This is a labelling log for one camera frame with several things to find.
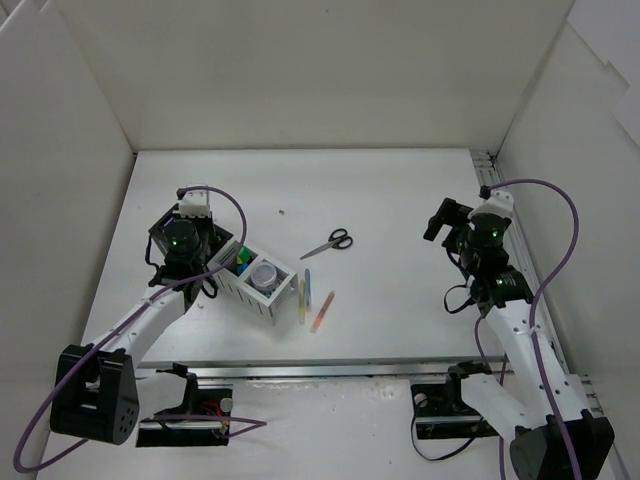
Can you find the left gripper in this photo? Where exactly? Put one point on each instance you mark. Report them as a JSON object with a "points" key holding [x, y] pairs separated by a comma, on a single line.
{"points": [[161, 228]]}

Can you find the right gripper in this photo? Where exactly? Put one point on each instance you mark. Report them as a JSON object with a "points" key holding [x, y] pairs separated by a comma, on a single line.
{"points": [[451, 220]]}

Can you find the clear jar of paper clips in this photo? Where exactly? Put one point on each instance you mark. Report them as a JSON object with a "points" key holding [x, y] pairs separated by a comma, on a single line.
{"points": [[264, 278]]}

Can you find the blue pen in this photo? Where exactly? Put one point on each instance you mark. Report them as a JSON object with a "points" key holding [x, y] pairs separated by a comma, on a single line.
{"points": [[307, 289]]}

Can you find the orange brown pen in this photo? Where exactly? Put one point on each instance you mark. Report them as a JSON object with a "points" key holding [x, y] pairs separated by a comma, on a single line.
{"points": [[322, 312]]}

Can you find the green highlighter marker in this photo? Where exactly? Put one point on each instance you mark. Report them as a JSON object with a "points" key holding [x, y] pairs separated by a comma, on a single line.
{"points": [[244, 253]]}

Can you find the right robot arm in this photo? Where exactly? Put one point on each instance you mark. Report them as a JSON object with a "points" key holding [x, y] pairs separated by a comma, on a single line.
{"points": [[550, 431]]}

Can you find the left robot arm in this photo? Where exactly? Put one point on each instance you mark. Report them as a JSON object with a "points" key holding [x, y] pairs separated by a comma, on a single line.
{"points": [[98, 396]]}

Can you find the white slotted desk organizer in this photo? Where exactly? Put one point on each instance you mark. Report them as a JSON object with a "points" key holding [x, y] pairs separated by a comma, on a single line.
{"points": [[267, 307]]}

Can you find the yellow pen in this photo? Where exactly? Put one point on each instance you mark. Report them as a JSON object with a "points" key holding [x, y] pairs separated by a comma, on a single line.
{"points": [[302, 302]]}

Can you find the black handled scissors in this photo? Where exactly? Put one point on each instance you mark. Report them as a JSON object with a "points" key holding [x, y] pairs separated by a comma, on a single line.
{"points": [[339, 239]]}

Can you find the aluminium rail right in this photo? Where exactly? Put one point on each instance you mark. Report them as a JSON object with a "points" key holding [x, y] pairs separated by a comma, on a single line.
{"points": [[515, 244]]}

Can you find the aluminium rail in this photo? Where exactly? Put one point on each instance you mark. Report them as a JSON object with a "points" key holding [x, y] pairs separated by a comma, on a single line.
{"points": [[515, 244], [313, 369]]}

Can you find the aluminium rail front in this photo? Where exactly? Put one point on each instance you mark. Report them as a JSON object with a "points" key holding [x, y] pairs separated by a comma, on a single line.
{"points": [[313, 369]]}

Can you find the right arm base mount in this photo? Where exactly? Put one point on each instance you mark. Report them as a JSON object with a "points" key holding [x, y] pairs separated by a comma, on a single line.
{"points": [[436, 417]]}

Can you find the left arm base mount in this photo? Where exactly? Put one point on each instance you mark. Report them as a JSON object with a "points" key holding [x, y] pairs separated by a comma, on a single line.
{"points": [[197, 401]]}

